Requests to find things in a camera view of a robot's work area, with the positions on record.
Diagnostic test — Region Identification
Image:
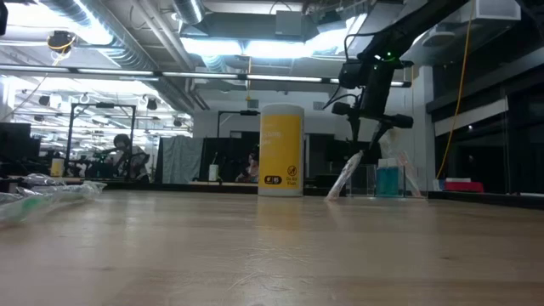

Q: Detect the white ceiling vent unit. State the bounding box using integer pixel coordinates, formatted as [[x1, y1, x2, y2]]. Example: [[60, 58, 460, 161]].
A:
[[433, 0, 523, 26]]

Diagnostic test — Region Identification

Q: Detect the small yellow canister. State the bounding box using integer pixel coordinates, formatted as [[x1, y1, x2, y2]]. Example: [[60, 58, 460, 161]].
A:
[[49, 157, 65, 178]]

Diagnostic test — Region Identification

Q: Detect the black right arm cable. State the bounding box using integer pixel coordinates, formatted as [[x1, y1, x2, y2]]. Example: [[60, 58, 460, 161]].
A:
[[322, 31, 376, 111]]

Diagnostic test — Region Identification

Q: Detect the yellow wipes canister white lid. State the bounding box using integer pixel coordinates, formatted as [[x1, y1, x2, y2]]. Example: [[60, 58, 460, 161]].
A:
[[258, 103, 305, 198]]

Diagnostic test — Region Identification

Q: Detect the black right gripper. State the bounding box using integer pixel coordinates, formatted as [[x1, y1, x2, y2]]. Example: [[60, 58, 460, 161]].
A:
[[331, 62, 415, 151]]

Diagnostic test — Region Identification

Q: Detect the round silver duct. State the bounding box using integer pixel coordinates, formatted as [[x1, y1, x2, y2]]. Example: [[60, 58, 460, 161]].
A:
[[171, 0, 206, 26]]

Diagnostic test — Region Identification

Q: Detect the clear plastic bag pile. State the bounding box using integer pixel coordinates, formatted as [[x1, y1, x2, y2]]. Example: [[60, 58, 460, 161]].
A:
[[19, 173, 107, 201]]

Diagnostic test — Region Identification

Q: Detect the red box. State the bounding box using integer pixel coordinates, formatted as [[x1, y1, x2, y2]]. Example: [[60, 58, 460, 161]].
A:
[[443, 180, 485, 194]]

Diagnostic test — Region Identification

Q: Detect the black monitor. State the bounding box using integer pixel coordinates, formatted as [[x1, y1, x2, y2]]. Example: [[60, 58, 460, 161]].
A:
[[0, 122, 33, 165]]

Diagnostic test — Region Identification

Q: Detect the person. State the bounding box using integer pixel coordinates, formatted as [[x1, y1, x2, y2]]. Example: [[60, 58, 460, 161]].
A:
[[235, 146, 260, 184], [99, 133, 150, 183]]

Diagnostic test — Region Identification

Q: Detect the clear acrylic holder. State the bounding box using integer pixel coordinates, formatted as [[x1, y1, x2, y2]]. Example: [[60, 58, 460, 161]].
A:
[[346, 163, 428, 199]]

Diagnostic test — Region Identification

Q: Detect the black gantry frame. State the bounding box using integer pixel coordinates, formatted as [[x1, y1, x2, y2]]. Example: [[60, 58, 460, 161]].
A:
[[65, 102, 138, 182]]

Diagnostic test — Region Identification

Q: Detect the blue toothpaste tube white cap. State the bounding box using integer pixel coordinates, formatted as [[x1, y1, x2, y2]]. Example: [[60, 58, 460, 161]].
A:
[[375, 157, 389, 198], [387, 157, 401, 198]]

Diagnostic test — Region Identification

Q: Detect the black lamp stand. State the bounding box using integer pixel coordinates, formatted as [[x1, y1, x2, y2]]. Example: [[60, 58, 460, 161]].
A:
[[216, 109, 261, 139]]

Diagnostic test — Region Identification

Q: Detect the grey curtain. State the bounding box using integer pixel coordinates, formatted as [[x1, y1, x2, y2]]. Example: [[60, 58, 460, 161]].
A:
[[156, 134, 206, 185]]

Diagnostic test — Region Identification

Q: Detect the grey ceiling box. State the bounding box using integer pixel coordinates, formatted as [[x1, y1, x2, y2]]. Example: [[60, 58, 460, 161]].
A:
[[275, 10, 303, 37]]

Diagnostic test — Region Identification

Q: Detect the white stick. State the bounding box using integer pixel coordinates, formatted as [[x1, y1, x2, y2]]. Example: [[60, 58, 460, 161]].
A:
[[324, 148, 366, 202]]

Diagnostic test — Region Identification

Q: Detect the long ceiling light bar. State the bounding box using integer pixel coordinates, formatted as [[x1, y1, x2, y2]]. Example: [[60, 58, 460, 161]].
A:
[[0, 63, 412, 88]]

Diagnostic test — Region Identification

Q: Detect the silver ventilation duct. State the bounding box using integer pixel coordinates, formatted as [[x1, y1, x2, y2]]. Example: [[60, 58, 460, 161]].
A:
[[40, 0, 199, 115]]

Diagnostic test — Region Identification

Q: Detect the yellow hanging cable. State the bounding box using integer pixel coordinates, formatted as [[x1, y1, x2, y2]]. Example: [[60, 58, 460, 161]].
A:
[[436, 19, 473, 180]]

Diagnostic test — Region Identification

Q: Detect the ceiling cable reel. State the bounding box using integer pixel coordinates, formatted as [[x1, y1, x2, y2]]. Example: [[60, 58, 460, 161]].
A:
[[45, 29, 78, 55]]

